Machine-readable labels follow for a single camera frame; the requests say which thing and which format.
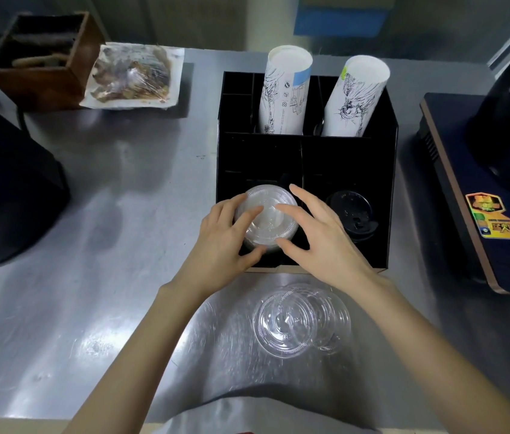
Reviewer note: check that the person's left hand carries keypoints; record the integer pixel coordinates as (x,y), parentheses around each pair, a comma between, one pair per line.
(212,253)

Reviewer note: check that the person's right hand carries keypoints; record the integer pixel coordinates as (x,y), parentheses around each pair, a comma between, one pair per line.
(331,248)

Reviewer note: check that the person's left middle finger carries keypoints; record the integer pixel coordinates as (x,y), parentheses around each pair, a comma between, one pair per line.
(233,207)

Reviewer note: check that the person's right middle finger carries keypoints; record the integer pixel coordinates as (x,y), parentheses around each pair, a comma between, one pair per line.
(307,201)

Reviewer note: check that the person's right thumb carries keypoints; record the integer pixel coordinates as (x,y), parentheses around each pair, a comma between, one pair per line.
(291,250)

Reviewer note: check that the person's left thumb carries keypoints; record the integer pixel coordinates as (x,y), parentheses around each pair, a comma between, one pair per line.
(251,256)

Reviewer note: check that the stack of clear plastic lids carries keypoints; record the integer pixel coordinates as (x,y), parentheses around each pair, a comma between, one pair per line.
(266,230)

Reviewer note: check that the person's right forearm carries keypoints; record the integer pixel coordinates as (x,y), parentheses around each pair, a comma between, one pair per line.
(426,357)

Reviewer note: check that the person's left forearm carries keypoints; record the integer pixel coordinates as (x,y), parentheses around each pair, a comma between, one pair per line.
(146,352)

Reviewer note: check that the stack of black cup lids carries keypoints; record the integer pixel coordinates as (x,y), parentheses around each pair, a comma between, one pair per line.
(354,214)

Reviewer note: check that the black compartment organizer box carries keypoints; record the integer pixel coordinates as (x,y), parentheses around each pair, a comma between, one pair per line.
(350,167)

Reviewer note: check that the clear plastic dome lid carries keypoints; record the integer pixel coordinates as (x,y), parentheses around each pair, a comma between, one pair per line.
(334,320)
(284,325)

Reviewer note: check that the white cup stack blue band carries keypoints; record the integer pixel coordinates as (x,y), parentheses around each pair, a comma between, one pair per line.
(286,90)

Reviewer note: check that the white cup stack green band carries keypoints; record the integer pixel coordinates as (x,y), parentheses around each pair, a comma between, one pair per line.
(356,99)

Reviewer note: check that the plastic-wrapped food tray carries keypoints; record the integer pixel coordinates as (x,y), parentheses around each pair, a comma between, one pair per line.
(132,76)

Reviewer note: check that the blue panel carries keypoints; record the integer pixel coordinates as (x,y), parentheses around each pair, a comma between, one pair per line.
(341,20)

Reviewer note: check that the brown wooden box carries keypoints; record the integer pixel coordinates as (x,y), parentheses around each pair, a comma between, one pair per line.
(56,81)

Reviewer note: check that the black machine with green button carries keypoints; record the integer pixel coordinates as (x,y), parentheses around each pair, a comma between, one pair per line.
(6,189)

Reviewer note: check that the brown stick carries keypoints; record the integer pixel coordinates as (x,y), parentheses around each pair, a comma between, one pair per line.
(40,61)

